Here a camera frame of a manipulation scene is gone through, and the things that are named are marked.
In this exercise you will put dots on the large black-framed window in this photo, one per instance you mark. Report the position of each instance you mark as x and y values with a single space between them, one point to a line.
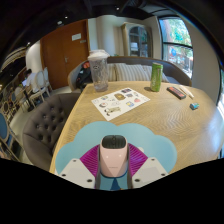
176 43

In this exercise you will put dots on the brown curved sofa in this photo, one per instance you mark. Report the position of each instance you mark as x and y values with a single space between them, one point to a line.
175 71

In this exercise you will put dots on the clear shaker bottle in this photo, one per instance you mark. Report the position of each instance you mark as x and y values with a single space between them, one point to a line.
99 73

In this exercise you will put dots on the brown wooden door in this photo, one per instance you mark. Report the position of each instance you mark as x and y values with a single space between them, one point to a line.
61 56

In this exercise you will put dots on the striped beige cushion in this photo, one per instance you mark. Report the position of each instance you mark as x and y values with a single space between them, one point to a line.
165 76
131 72
112 72

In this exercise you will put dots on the grey tufted armchair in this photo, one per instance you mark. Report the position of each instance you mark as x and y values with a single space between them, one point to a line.
46 126

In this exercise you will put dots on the person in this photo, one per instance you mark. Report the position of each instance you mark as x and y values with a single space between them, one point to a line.
28 80

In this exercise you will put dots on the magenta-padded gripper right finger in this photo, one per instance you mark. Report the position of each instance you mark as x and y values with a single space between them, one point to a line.
137 160

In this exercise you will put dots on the small green and blue pack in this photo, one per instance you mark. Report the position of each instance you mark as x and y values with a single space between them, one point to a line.
194 106

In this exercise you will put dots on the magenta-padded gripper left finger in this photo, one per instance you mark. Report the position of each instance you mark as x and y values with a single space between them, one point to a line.
89 160

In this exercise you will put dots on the white sticker sheet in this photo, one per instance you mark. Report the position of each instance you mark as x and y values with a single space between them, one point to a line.
120 102

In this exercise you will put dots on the glass-door cabinet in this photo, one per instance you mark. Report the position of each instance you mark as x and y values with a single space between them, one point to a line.
138 40

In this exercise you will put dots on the pink and black computer mouse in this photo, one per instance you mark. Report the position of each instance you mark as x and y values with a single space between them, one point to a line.
114 158

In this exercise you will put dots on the black and orange backpack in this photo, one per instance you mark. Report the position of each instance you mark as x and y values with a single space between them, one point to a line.
83 75

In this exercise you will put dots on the white door sign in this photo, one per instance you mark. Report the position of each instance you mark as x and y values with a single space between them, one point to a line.
76 36

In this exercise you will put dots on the black box with red print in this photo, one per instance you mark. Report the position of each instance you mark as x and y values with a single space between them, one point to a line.
176 93

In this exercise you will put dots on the green drink can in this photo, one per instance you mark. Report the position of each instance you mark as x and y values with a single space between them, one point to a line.
156 77

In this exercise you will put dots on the group of white chairs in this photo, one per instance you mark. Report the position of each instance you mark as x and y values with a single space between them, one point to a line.
41 85

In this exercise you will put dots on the blue backed chair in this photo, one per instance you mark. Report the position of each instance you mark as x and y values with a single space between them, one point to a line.
4 128

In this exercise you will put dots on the blue cloud-shaped mouse pad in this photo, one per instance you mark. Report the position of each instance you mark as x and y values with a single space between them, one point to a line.
146 140

